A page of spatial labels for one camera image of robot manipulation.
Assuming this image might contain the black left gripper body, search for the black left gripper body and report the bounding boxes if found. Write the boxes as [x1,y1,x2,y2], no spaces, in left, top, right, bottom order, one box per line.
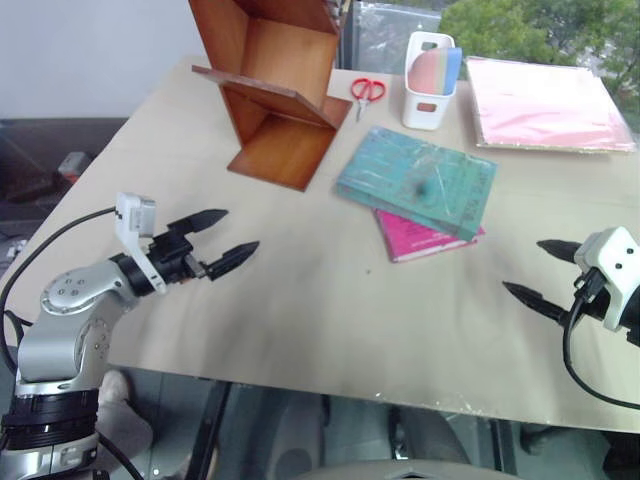
[147,228,209,286]

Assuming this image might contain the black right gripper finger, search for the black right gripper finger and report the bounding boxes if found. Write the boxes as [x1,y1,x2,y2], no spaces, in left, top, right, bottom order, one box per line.
[536,239,584,263]
[501,280,572,327]

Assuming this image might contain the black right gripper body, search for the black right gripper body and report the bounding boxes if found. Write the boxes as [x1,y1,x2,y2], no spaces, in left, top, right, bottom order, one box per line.
[565,267,609,327]

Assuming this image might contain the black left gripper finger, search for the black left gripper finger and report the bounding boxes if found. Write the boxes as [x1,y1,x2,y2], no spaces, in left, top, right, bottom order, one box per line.
[206,240,261,282]
[166,208,230,235]

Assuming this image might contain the magenta book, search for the magenta book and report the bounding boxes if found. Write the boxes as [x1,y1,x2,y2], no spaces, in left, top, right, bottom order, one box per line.
[374,207,487,265]

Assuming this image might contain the wooden book stand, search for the wooden book stand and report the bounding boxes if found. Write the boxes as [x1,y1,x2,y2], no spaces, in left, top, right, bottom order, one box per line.
[188,0,355,193]

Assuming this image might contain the teal hardcover book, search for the teal hardcover book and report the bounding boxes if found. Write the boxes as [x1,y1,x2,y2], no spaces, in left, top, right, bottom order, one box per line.
[334,125,500,244]

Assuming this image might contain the grey orange device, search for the grey orange device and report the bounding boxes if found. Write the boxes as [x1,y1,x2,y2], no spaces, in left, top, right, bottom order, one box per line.
[57,150,95,185]

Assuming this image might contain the pink paper sheet stack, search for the pink paper sheet stack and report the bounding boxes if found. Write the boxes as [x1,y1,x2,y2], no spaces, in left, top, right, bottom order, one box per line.
[464,55,638,156]

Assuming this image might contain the black table leg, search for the black table leg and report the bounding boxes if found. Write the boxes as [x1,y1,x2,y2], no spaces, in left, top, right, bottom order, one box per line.
[488,418,517,474]
[186,378,233,480]

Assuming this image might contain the dark low furniture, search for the dark low furniture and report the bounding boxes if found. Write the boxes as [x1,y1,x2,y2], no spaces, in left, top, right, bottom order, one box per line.
[0,116,129,236]

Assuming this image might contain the grey rounded shape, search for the grey rounded shape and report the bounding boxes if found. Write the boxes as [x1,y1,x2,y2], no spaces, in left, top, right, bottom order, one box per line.
[94,368,154,469]

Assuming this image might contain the white plastic storage bin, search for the white plastic storage bin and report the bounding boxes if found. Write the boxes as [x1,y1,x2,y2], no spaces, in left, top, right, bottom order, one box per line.
[400,30,458,132]

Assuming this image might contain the blue foam sheet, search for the blue foam sheet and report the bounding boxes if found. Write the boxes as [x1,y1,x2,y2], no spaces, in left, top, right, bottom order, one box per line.
[442,47,463,96]

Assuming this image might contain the yellow green foam sheet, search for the yellow green foam sheet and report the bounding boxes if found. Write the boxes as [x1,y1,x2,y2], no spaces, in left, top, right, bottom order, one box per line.
[430,46,453,95]

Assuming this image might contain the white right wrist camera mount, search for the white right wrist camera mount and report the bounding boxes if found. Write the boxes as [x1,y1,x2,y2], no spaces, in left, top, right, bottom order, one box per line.
[572,226,640,334]

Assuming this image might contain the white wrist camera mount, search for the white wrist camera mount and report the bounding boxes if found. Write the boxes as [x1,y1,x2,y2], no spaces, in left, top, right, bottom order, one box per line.
[113,191,169,294]
[572,226,640,334]

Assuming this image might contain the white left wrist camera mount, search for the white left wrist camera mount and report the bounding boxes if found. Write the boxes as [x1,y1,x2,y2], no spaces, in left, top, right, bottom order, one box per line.
[113,191,169,294]

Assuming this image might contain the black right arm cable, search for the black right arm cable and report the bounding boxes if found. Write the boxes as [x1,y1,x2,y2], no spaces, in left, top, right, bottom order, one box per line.
[562,272,640,412]

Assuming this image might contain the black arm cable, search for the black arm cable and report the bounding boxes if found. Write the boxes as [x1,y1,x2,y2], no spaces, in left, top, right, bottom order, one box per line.
[562,272,640,412]
[0,206,119,321]

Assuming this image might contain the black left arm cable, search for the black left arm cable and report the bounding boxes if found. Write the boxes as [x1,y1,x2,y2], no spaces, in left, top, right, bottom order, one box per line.
[0,206,119,321]

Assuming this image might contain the red handled scissors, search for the red handled scissors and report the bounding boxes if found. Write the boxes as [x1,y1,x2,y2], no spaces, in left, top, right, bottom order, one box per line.
[349,76,388,123]

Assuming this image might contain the dark window frame post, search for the dark window frame post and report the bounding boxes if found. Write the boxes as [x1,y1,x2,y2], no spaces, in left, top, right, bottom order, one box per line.
[335,0,362,72]

